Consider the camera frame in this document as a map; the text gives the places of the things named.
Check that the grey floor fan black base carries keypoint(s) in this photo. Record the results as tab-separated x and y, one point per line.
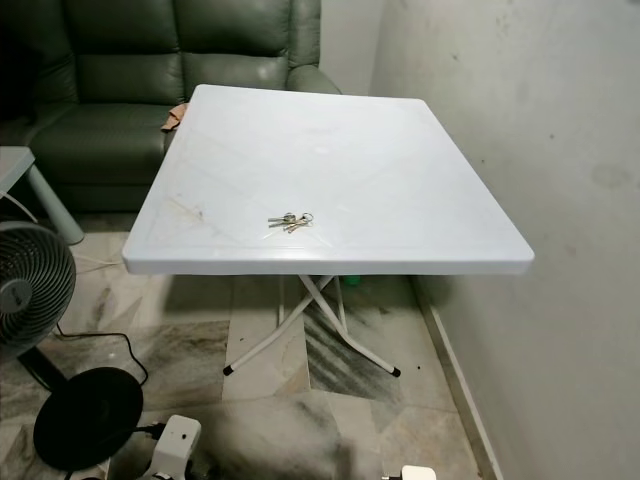
30	290

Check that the small grey side table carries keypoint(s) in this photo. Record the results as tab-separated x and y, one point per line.
15	165

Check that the crumpled brown cloth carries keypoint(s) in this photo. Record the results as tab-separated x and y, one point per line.
177	117

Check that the dark green leather sofa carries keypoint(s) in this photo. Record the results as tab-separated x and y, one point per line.
130	60

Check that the small green object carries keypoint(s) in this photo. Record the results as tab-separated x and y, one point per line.
351	279

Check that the white folding table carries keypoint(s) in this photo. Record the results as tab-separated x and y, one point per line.
350	160

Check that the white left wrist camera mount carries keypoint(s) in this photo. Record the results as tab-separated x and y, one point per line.
178	445

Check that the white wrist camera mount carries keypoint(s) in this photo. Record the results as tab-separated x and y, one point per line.
178	445
418	473

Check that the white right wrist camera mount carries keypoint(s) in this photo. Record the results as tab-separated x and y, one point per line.
418	473

